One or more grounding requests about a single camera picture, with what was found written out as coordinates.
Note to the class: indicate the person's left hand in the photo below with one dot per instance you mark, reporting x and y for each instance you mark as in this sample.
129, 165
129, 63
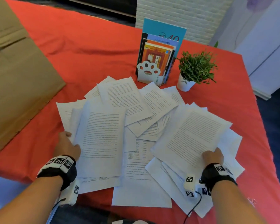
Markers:
66, 146

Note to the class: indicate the person's right hand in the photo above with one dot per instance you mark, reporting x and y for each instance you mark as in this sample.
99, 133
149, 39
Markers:
213, 157

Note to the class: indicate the many printed white papers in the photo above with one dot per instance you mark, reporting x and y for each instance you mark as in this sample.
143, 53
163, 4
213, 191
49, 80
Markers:
100, 142

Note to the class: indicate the person's left forearm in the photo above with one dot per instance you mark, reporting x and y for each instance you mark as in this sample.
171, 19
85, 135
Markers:
25, 202

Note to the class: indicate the person's right forearm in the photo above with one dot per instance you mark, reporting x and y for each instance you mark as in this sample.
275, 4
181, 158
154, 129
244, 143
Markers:
233, 205

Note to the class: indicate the black right wristband with markers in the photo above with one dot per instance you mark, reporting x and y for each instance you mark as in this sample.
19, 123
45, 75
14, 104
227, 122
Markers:
214, 178

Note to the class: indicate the black wristband with markers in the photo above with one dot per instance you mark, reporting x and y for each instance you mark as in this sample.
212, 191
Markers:
67, 174
214, 178

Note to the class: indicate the black left wristband with markers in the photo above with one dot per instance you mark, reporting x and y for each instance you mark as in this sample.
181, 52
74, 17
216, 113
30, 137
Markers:
67, 174

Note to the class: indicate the black and white shirt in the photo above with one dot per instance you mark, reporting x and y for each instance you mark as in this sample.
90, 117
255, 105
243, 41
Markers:
84, 216

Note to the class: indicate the brown cardboard sheet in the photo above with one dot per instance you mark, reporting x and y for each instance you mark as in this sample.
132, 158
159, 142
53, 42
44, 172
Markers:
21, 79

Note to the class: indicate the small green plant white pot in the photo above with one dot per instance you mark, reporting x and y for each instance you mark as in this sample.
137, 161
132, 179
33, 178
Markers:
196, 67

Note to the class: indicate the red tablecloth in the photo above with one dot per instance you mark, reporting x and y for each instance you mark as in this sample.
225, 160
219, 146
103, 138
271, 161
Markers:
84, 55

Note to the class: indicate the white paw-shaped bookend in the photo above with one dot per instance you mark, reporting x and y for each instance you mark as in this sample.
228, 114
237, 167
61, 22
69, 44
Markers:
145, 79

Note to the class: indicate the orange house picture book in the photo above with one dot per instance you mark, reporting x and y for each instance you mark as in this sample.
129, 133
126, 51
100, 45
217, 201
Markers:
154, 55

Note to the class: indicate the plain orange book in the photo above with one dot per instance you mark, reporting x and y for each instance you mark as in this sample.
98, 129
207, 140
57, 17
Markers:
158, 44

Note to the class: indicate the white banner with purple flower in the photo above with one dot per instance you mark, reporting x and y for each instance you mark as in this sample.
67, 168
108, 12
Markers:
237, 25

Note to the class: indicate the white brick pattern panel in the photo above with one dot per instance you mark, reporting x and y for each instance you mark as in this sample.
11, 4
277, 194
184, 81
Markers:
184, 16

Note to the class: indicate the black furniture piece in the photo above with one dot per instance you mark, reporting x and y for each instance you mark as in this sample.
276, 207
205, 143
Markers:
107, 4

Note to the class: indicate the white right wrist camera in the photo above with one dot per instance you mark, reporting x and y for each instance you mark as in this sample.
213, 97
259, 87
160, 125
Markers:
190, 186

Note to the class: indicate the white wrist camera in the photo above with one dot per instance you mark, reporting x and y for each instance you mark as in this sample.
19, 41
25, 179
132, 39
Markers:
70, 193
190, 186

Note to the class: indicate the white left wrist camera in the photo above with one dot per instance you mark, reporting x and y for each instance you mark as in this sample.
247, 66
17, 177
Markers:
70, 193

